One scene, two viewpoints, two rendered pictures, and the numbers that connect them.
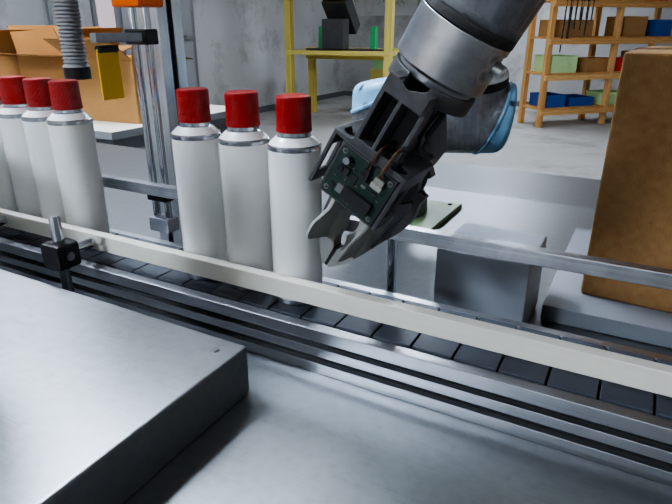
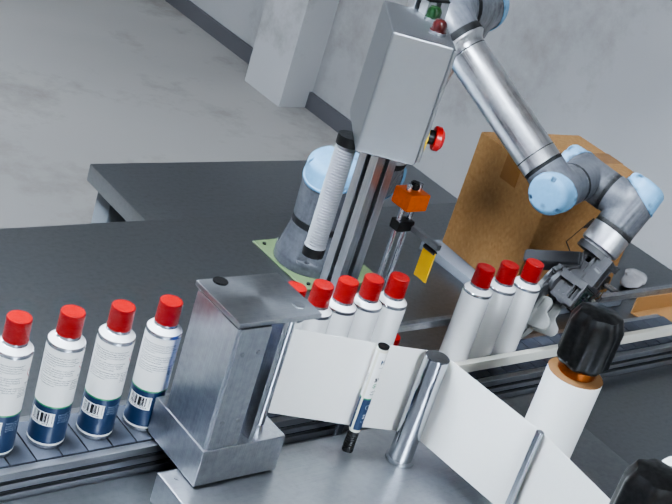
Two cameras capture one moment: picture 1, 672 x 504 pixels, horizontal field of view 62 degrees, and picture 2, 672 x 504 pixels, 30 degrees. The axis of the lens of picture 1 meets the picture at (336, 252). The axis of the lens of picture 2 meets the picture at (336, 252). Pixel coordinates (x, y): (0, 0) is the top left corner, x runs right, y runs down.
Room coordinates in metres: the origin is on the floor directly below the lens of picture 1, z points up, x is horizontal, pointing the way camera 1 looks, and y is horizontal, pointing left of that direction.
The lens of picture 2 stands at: (0.28, 2.09, 1.93)
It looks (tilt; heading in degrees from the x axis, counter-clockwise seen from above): 25 degrees down; 286
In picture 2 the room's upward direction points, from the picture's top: 18 degrees clockwise
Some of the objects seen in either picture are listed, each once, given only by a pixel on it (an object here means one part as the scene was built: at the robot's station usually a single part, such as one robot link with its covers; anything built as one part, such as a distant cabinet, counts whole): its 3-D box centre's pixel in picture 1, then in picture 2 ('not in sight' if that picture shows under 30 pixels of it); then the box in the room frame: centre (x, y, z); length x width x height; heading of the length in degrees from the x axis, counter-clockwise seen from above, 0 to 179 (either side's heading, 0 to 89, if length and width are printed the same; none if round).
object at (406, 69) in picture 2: not in sight; (401, 82); (0.78, 0.32, 1.38); 0.17 x 0.10 x 0.19; 117
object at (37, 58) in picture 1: (71, 68); not in sight; (2.71, 1.22, 0.96); 0.53 x 0.45 x 0.37; 152
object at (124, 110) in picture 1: (123, 71); not in sight; (2.48, 0.90, 0.97); 0.51 x 0.42 x 0.37; 156
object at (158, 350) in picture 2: not in sight; (155, 362); (0.89, 0.70, 0.98); 0.05 x 0.05 x 0.20
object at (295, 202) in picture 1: (296, 201); (515, 311); (0.53, 0.04, 0.98); 0.05 x 0.05 x 0.20
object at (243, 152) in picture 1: (247, 192); (491, 314); (0.56, 0.09, 0.98); 0.05 x 0.05 x 0.20
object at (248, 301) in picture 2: not in sight; (258, 298); (0.78, 0.69, 1.14); 0.14 x 0.11 x 0.01; 61
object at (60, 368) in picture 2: not in sight; (58, 375); (0.96, 0.83, 0.98); 0.05 x 0.05 x 0.20
